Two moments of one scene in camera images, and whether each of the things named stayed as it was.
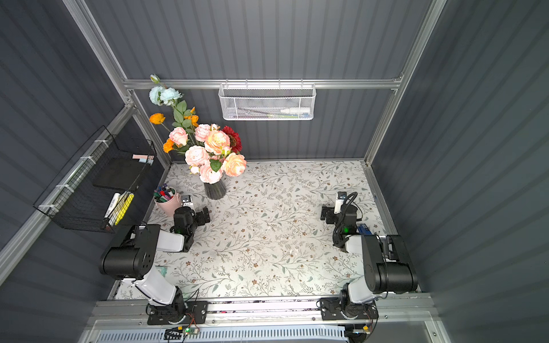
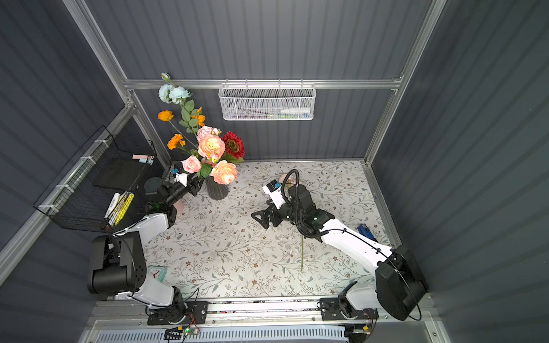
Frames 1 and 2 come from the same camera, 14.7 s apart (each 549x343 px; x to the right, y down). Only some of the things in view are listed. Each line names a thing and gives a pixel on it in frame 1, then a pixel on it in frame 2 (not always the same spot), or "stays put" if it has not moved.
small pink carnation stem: [198, 156] to [292, 179]
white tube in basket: [296, 111] stays put
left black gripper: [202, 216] to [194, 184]
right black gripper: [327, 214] to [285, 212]
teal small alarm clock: [162, 269] stays put
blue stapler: [364, 229] stays put
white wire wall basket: [266, 101] stays put
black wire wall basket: [92, 194] stays put
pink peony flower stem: [179, 136] to [193, 164]
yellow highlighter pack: [121, 209] stays put
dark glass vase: [215, 191] stays put
